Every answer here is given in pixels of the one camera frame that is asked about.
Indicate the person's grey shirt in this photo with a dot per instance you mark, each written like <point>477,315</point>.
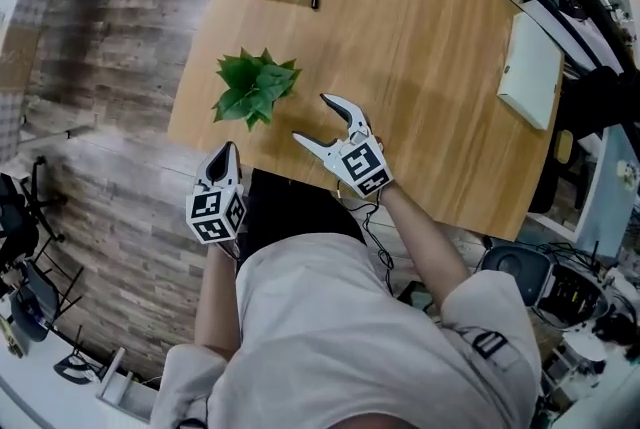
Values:
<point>350,342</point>

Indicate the person's left forearm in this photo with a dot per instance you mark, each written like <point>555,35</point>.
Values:
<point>216,302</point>

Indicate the green plant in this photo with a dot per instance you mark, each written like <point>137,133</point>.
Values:
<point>255,87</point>

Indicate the pale green flat box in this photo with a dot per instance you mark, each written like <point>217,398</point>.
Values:
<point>530,72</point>

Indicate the yellow chair pad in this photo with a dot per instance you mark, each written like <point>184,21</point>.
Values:
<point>564,146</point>

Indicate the person's right hand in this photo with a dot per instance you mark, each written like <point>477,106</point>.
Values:
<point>379,145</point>

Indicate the wooden table with white legs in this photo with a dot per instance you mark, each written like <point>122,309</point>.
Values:
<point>400,42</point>

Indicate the light blue table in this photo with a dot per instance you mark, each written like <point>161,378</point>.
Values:
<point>610,207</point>

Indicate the white table with checkered cloth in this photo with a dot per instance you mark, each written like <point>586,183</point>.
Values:
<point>20,42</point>

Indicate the person's right forearm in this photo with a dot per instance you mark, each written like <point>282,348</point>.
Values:
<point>425,247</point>

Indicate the person's black trousers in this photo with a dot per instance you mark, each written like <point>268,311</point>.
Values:
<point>300,207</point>

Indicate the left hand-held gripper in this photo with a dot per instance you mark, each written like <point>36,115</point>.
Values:
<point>215,214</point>

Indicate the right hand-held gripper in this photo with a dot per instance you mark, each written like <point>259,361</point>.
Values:
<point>362,167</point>

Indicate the small white flower pot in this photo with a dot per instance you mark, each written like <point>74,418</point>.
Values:
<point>623,169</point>

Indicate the black swivel chair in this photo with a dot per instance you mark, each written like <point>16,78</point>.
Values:
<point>15,212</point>

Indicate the black folding chair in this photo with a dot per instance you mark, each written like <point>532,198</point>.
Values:
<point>37,297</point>

